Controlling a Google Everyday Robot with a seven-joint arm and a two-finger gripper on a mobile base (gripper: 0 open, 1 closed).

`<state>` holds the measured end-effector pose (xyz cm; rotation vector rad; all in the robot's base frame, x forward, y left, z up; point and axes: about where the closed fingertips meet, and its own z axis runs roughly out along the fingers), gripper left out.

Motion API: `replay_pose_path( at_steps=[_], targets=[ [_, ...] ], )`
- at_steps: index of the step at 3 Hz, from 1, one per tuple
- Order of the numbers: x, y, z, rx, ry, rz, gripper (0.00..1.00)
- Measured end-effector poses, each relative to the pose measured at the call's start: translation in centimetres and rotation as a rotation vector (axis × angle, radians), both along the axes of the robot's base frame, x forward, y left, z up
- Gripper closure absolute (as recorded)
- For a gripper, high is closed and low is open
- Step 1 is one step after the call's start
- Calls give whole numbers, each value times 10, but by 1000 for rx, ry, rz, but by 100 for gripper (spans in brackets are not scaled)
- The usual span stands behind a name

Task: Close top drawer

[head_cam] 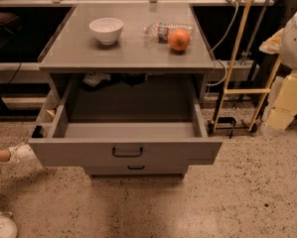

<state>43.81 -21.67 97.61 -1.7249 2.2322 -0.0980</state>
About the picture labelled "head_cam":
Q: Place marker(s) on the small black box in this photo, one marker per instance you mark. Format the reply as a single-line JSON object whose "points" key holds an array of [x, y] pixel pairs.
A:
{"points": [[38, 132]]}

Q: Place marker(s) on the white sneaker upper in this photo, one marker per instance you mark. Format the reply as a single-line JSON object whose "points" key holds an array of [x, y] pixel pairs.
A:
{"points": [[21, 153]]}

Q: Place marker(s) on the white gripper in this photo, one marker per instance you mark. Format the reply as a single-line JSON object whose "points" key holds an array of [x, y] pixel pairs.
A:
{"points": [[295, 45]]}

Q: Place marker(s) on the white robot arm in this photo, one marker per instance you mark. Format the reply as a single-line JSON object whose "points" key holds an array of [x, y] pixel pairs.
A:
{"points": [[284, 43]]}

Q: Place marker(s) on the clear plastic water bottle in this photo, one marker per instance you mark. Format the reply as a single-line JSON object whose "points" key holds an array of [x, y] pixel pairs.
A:
{"points": [[161, 31]]}

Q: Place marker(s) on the white ceramic bowl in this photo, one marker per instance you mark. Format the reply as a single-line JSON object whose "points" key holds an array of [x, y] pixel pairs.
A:
{"points": [[106, 30]]}

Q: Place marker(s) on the grey drawer cabinet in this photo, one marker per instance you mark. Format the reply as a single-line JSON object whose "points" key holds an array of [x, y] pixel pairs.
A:
{"points": [[132, 59]]}

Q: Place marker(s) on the white sneaker lower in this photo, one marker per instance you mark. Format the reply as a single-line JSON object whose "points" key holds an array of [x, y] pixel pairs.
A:
{"points": [[8, 228]]}

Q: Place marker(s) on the grey top drawer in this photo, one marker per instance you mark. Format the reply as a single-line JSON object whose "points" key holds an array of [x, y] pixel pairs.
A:
{"points": [[158, 123]]}

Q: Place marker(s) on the white sneaker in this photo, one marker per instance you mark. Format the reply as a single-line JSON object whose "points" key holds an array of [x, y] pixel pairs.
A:
{"points": [[21, 153], [8, 228]]}

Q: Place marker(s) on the grey bottom drawer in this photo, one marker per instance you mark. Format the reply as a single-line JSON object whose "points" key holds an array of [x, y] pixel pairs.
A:
{"points": [[136, 170]]}

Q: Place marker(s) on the orange fruit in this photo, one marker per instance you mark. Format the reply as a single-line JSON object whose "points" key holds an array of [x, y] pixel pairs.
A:
{"points": [[179, 40]]}

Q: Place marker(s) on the yellow hand truck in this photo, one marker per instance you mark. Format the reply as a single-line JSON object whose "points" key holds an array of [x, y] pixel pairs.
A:
{"points": [[263, 92]]}

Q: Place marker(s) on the grey drawer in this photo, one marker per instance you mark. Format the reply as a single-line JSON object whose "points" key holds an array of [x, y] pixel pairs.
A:
{"points": [[136, 170], [158, 123]]}

